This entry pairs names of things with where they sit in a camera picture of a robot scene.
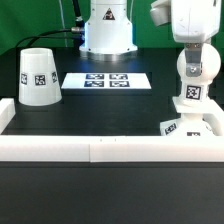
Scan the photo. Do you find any white U-shaped fence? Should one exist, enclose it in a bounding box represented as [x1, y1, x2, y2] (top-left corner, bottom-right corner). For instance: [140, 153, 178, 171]
[0, 98, 224, 163]

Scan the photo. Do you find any white lamp bulb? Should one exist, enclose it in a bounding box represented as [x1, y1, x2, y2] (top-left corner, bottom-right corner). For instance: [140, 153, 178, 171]
[177, 43, 221, 105]

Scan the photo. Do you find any white marker sheet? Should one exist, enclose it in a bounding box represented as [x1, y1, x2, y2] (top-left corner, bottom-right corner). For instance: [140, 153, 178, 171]
[62, 73, 151, 90]

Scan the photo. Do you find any black cable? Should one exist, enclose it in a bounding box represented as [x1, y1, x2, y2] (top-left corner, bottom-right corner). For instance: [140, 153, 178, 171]
[15, 0, 86, 58]

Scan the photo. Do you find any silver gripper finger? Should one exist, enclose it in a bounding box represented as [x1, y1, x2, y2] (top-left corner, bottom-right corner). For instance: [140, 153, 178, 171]
[184, 43, 202, 77]

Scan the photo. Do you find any white lamp base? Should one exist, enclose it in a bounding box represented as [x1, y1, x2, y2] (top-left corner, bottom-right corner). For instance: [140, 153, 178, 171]
[160, 97, 224, 137]

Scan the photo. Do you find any white lamp shade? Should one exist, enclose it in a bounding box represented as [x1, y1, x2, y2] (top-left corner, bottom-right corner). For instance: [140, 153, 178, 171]
[19, 48, 62, 106]

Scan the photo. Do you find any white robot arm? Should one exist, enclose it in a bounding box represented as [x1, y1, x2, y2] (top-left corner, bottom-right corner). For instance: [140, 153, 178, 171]
[79, 0, 222, 77]

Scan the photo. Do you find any thin white cable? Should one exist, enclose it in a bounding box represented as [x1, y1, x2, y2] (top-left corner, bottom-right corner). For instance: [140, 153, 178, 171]
[58, 0, 69, 48]

